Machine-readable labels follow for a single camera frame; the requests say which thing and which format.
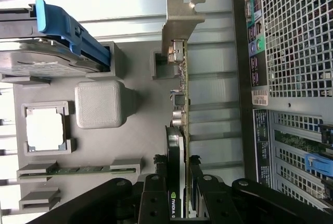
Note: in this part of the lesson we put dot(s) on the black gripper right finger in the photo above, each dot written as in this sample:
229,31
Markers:
216,203

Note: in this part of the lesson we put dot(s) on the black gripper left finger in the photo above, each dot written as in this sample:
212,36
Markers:
153,203

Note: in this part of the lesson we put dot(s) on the grey printed parts rack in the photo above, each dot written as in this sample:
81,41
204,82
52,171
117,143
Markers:
135,135

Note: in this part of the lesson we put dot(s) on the black regulatory label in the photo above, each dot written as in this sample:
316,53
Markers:
262,146

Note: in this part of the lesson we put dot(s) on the green RAM stick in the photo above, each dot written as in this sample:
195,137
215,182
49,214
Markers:
78,170

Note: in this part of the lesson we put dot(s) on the blue card retention clip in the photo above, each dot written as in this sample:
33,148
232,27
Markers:
313,165

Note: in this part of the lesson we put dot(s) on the silver CPU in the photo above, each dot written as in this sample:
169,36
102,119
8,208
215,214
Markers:
45,130

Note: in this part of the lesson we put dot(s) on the open black PC case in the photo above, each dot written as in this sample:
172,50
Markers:
286,52

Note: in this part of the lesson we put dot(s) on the hard disk in blue carrier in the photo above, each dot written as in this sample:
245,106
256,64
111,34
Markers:
52,26

